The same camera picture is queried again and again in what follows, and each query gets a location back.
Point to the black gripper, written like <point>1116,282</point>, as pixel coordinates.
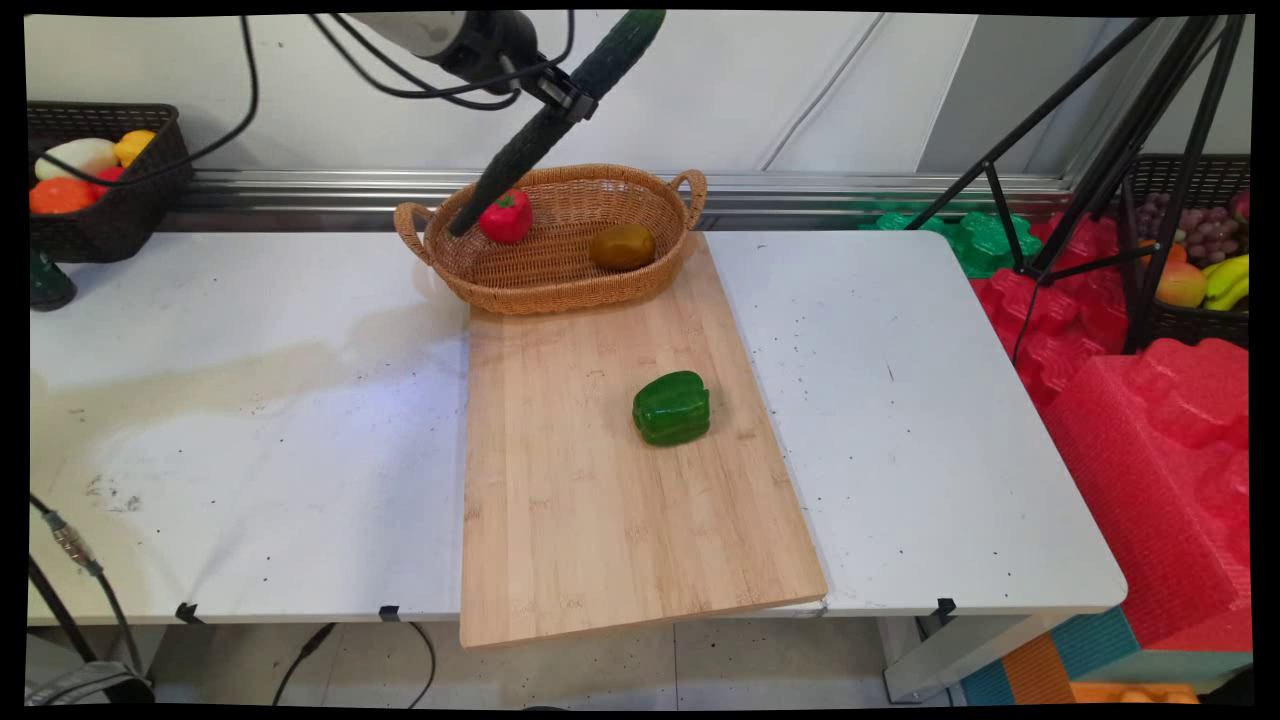
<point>495,45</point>

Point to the long dark green cucumber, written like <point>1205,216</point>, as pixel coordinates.
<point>530,140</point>

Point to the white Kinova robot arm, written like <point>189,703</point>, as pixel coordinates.
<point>410,30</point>

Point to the red bell pepper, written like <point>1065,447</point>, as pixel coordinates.
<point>507,218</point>

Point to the brown yellow round fruit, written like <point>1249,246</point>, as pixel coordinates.
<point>622,247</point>

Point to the green bell pepper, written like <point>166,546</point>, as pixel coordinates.
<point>672,408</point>

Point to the bamboo cutting board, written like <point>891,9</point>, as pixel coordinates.
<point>620,480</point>

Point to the yellow lemon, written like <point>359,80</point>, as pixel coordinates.
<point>135,146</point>

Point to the green foam mat piece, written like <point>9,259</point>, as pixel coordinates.
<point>985,245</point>

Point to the dark woven basket with produce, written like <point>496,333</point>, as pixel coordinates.
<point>120,215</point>

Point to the small red fruit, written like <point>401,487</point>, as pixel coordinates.
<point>108,175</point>

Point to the cream white melon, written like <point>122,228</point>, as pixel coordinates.
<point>78,157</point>

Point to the orange round fruit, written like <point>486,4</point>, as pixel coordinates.
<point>60,196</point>

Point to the red foam mat piece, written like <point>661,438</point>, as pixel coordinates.
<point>1060,320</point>

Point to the black table clip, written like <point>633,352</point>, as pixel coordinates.
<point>188,613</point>
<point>945,608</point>
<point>389,613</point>

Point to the dark green round base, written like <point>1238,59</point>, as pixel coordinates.
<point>50,285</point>

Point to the black tripod stand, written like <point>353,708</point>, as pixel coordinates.
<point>1120,150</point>

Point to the small orange fruit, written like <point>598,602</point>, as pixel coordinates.
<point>1170,252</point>

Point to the orange red peach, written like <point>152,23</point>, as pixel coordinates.
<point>1181,286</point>

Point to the purple grape bunch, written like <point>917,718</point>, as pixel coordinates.
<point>1205,232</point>

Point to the black basket with grapes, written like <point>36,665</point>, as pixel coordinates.
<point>1195,325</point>

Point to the grey table leg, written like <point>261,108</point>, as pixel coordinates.
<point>960,655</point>

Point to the yellow green banana bunch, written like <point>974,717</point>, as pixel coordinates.
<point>1230,280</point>

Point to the large red foam block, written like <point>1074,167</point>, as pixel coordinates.
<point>1150,480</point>

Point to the teal orange floor mat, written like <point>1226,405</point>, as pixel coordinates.
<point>1060,660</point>

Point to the metal wall rail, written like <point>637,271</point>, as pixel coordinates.
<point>800,190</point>

